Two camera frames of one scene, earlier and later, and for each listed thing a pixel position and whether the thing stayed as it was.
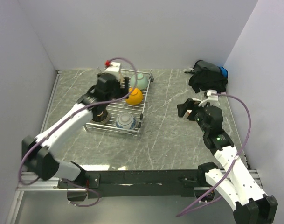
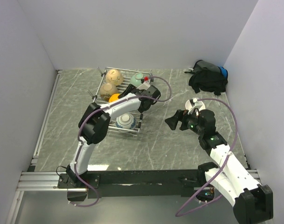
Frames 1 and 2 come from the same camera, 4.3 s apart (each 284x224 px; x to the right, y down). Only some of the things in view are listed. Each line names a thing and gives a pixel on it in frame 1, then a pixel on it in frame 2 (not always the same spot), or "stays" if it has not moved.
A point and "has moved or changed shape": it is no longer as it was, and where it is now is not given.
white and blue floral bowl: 126,121 stays
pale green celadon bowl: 139,80 stays
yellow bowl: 135,97 has moved or changed shape
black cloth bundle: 207,76 stays
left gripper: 121,93 -> 128,90
